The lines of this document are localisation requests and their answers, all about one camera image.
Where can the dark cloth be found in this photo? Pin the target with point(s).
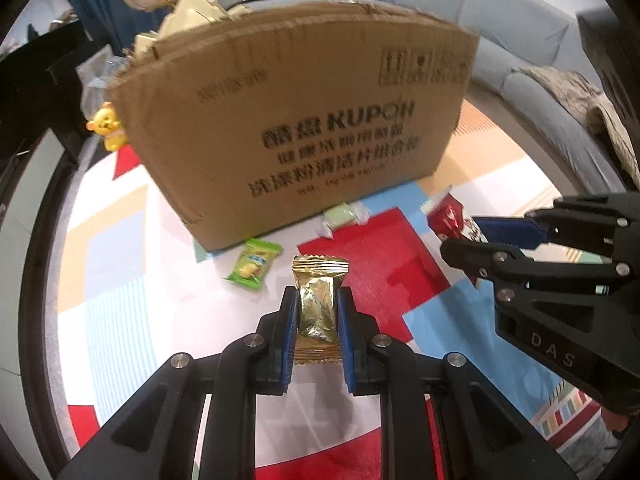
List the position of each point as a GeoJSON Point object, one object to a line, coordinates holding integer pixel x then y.
{"type": "Point", "coordinates": [612, 90]}

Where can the person's right hand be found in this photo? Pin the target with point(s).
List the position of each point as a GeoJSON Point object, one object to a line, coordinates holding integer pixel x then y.
{"type": "Point", "coordinates": [616, 420]}

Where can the gold foil snack packet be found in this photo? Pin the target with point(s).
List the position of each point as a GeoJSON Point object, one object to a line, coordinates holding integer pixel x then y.
{"type": "Point", "coordinates": [317, 305]}

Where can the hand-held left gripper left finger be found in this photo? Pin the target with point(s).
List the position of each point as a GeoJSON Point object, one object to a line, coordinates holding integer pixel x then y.
{"type": "Point", "coordinates": [290, 340]}

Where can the yellow bear toy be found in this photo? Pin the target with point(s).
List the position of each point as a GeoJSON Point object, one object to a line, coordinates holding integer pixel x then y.
{"type": "Point", "coordinates": [107, 125]}

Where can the grey television cabinet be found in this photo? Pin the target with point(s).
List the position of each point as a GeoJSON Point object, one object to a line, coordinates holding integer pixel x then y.
{"type": "Point", "coordinates": [45, 185]}

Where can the blue curtain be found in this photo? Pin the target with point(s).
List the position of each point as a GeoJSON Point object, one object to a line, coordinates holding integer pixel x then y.
{"type": "Point", "coordinates": [100, 5]}

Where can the black upright piano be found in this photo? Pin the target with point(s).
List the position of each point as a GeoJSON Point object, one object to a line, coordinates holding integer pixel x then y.
{"type": "Point", "coordinates": [55, 60]}

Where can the grey corner sofa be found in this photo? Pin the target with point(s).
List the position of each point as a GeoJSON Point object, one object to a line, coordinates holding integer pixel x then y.
{"type": "Point", "coordinates": [500, 25]}

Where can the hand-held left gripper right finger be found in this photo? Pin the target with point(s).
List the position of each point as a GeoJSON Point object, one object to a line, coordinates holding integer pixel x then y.
{"type": "Point", "coordinates": [347, 340]}

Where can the small green snack packet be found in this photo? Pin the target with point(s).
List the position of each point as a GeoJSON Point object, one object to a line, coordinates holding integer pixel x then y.
{"type": "Point", "coordinates": [252, 262]}

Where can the pale green wrapped candy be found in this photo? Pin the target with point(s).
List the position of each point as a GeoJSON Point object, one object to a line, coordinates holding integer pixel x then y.
{"type": "Point", "coordinates": [340, 217]}

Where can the beige blanket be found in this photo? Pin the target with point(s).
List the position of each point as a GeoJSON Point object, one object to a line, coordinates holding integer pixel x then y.
{"type": "Point", "coordinates": [585, 105]}

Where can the red snack packet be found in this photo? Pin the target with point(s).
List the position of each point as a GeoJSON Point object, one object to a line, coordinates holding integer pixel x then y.
{"type": "Point", "coordinates": [447, 217]}

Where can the clear bag of nuts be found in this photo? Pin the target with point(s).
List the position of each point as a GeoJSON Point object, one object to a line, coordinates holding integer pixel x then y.
{"type": "Point", "coordinates": [100, 75]}

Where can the brown cardboard box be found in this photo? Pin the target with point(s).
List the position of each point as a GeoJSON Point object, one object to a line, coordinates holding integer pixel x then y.
{"type": "Point", "coordinates": [300, 85]}

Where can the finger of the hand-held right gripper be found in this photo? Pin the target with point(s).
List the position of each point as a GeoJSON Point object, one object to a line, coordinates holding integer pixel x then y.
{"type": "Point", "coordinates": [510, 232]}
{"type": "Point", "coordinates": [480, 257]}

